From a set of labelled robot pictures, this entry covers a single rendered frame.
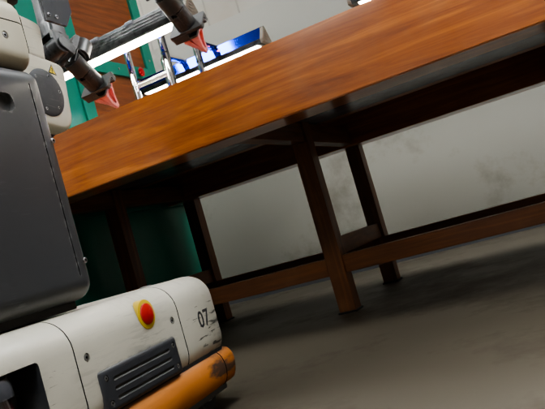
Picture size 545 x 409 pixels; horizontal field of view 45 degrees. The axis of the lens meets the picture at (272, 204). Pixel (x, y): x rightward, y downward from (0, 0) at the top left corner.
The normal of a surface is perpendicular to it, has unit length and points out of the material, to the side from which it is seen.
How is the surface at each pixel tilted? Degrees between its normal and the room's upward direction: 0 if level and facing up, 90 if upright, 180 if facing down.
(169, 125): 90
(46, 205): 90
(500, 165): 90
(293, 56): 90
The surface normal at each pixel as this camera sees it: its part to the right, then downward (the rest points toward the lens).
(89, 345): 0.89, -0.27
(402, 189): -0.36, 0.05
